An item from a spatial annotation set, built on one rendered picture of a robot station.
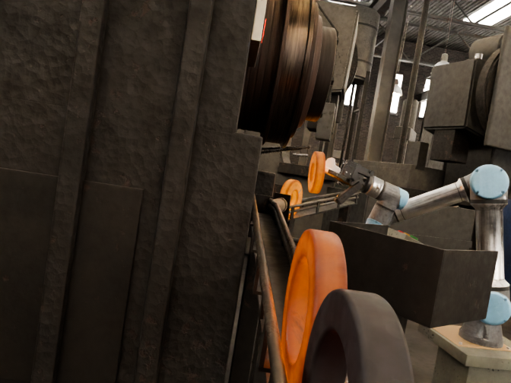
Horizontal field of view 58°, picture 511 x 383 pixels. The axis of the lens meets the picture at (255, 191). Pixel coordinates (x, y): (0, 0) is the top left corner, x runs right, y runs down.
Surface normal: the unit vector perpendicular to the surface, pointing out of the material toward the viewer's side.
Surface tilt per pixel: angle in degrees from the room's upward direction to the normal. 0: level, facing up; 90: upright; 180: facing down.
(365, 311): 18
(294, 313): 69
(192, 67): 90
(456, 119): 92
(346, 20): 90
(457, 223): 90
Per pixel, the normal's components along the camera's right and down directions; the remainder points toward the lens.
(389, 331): 0.16, -0.85
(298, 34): 0.08, -0.15
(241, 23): 0.05, 0.06
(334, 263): 0.15, -0.71
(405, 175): -0.91, -0.12
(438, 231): 0.30, 0.10
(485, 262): 0.61, 0.14
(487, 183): -0.39, -0.14
